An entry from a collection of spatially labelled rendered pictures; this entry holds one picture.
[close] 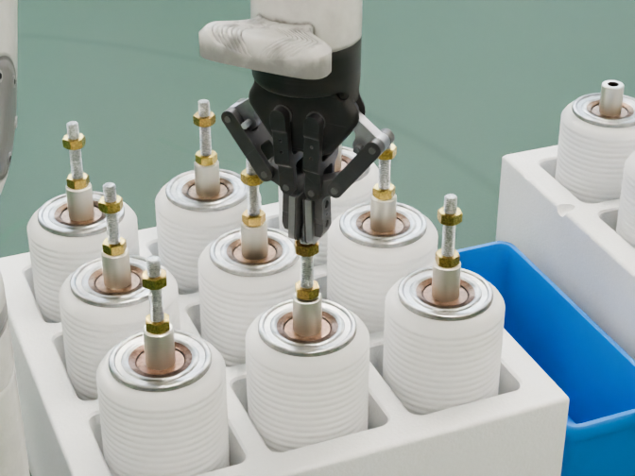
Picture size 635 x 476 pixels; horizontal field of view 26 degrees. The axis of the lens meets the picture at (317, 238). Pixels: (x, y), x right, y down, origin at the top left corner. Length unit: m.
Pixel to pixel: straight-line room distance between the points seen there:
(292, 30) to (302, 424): 0.32
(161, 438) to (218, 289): 0.17
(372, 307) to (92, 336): 0.24
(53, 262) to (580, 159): 0.54
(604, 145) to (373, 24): 0.95
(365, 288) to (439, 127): 0.79
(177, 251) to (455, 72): 0.96
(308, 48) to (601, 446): 0.51
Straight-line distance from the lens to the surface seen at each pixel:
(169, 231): 1.23
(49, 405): 1.11
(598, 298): 1.35
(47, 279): 1.22
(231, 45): 0.89
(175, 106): 2.00
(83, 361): 1.12
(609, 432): 1.21
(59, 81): 2.10
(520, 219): 1.46
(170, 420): 1.00
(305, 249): 1.01
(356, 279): 1.17
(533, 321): 1.41
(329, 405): 1.04
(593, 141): 1.39
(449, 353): 1.08
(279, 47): 0.87
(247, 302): 1.12
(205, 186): 1.23
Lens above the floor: 0.85
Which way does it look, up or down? 31 degrees down
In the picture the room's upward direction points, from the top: straight up
